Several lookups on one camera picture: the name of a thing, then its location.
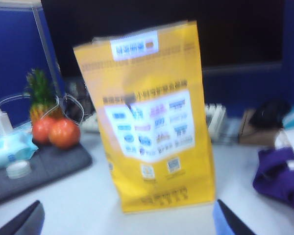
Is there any small pineapple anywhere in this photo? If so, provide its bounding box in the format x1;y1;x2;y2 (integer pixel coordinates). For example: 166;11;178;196
24;69;66;125

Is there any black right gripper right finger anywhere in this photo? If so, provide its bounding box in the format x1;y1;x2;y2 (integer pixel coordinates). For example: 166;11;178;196
212;198;257;235

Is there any red tomato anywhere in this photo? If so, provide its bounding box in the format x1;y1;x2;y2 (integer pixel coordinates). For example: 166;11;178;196
32;117;56;145
48;118;81;150

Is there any white round lid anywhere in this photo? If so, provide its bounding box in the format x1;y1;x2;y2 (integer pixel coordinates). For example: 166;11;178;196
6;160;32;179

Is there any black rounded object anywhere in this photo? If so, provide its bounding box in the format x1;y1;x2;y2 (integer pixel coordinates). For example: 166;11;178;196
249;99;292;129

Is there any purple cloth bag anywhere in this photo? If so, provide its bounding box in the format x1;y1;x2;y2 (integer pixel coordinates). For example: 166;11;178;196
252;146;294;221

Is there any dark monitor screen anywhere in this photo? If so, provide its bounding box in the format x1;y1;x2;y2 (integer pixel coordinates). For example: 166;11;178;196
40;0;284;74

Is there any dark grey desk mat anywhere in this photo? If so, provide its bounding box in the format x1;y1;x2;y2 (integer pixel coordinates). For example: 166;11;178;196
0;141;93;209

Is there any white looped cable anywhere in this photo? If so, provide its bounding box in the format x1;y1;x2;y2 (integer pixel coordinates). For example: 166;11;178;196
0;93;85;128

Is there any yellow printed paper bag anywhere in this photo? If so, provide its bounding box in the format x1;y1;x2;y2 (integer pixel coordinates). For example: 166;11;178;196
73;20;216;214

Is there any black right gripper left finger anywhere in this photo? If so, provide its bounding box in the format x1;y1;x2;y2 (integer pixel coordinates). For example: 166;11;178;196
0;200;45;235

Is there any light blue wet wipes pack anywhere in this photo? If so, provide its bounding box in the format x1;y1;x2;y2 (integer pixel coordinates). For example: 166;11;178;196
0;129;39;171

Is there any white power adapter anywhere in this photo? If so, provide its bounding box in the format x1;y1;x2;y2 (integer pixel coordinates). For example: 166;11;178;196
0;111;14;137

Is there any blue partition with silver edge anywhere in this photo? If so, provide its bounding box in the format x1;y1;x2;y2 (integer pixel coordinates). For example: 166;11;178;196
0;4;66;140

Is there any brown cardboard box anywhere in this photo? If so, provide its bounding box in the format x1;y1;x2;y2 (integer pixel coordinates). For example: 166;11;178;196
239;109;285;146

